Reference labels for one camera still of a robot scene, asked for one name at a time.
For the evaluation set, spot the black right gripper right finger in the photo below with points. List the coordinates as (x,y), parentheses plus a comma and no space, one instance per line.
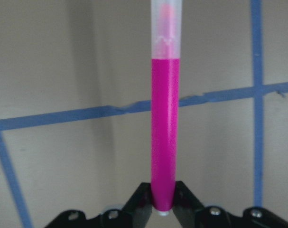
(186,206)

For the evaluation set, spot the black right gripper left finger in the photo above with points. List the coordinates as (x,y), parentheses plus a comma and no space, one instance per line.
(138,208)

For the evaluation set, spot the pink highlighter pen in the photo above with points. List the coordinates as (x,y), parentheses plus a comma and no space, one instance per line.
(166,18)

